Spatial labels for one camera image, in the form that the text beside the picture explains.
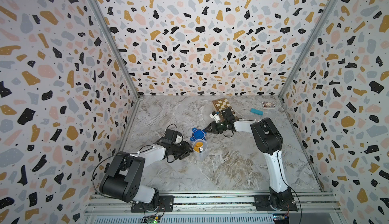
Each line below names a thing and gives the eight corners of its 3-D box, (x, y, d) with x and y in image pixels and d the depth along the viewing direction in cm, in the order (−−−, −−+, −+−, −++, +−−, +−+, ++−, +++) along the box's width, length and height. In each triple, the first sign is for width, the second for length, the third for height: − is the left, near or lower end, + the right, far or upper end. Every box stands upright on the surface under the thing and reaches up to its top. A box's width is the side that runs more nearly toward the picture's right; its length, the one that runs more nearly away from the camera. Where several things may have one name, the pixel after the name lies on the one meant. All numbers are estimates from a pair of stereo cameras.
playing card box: (263, 108, 118) (264, 106, 116) (262, 103, 121) (263, 101, 120) (274, 108, 118) (275, 106, 116) (272, 103, 121) (273, 101, 120)
